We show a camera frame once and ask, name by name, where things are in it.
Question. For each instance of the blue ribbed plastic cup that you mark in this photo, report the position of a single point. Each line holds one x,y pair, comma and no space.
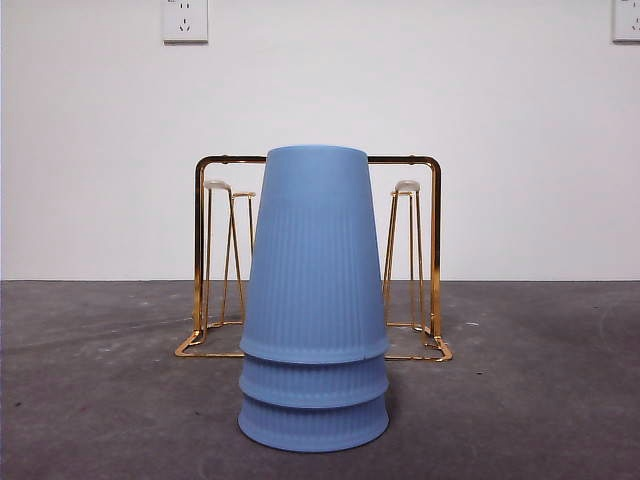
315,385
312,430
315,250

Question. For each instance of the white wall socket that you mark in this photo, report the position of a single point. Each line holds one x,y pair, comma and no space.
627,25
185,27

